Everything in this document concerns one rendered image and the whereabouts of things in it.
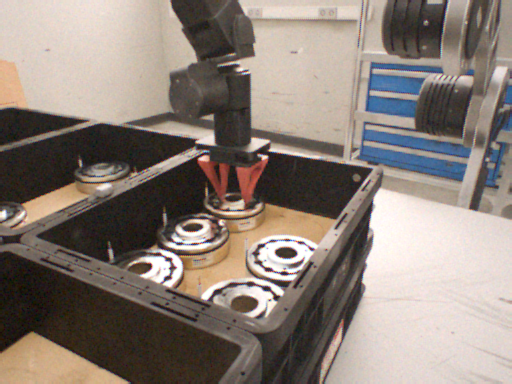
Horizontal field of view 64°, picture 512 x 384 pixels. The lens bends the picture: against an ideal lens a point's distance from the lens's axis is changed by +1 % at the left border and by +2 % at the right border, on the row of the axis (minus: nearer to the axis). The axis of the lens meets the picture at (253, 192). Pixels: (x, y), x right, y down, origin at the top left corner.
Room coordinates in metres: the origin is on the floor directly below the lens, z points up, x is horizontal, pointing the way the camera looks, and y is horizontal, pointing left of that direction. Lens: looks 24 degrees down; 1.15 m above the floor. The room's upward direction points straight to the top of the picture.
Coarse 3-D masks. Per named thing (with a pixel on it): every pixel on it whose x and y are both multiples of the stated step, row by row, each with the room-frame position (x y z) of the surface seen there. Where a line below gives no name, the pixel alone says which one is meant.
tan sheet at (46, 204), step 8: (72, 184) 0.74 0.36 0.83; (56, 192) 0.70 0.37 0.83; (64, 192) 0.70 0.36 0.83; (72, 192) 0.70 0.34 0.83; (80, 192) 0.70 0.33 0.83; (32, 200) 0.67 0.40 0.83; (40, 200) 0.66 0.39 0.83; (48, 200) 0.66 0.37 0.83; (56, 200) 0.66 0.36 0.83; (64, 200) 0.66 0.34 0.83; (72, 200) 0.66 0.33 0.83; (32, 208) 0.63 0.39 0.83; (40, 208) 0.63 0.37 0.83; (48, 208) 0.63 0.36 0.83; (56, 208) 0.63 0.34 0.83; (32, 216) 0.60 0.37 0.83; (40, 216) 0.60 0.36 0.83
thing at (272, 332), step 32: (192, 160) 0.62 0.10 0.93; (320, 160) 0.61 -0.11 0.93; (128, 192) 0.49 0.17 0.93; (64, 224) 0.40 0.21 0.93; (352, 224) 0.41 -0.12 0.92; (64, 256) 0.33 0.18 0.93; (320, 256) 0.33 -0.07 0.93; (160, 288) 0.28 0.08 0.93; (288, 288) 0.28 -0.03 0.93; (224, 320) 0.24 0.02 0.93; (256, 320) 0.24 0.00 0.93; (288, 320) 0.25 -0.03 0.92
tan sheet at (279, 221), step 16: (272, 208) 0.63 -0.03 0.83; (272, 224) 0.57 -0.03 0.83; (288, 224) 0.57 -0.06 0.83; (304, 224) 0.57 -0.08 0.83; (320, 224) 0.57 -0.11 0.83; (240, 240) 0.52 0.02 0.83; (256, 240) 0.52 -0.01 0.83; (320, 240) 0.52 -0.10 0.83; (240, 256) 0.48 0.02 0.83; (192, 272) 0.44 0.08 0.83; (208, 272) 0.44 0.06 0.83; (224, 272) 0.44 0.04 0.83; (240, 272) 0.44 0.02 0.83; (192, 288) 0.41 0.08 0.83; (208, 288) 0.41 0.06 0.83
